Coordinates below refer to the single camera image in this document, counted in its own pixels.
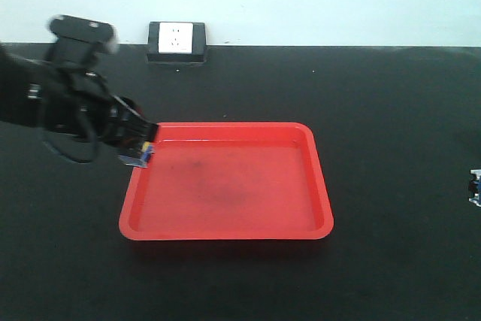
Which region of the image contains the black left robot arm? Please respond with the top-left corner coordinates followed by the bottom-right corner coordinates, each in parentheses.
top-left (1, 50), bottom-right (159, 148)

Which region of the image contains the black wrist camera on left gripper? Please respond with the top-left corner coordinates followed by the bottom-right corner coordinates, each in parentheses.
top-left (44, 14), bottom-right (119, 71)

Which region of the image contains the black white socket box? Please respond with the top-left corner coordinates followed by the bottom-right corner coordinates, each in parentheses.
top-left (147, 21), bottom-right (207, 64)

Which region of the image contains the red plastic tray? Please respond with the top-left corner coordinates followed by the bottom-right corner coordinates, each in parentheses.
top-left (119, 122), bottom-right (334, 241)

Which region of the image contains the red mushroom push button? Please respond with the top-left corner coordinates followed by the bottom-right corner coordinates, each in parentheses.
top-left (118, 141), bottom-right (155, 168)

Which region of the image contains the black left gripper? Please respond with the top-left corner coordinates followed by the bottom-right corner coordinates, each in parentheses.
top-left (39, 70), bottom-right (158, 148)

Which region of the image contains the grey cable lower right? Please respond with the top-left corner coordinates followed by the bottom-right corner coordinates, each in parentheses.
top-left (40, 110), bottom-right (99, 164)

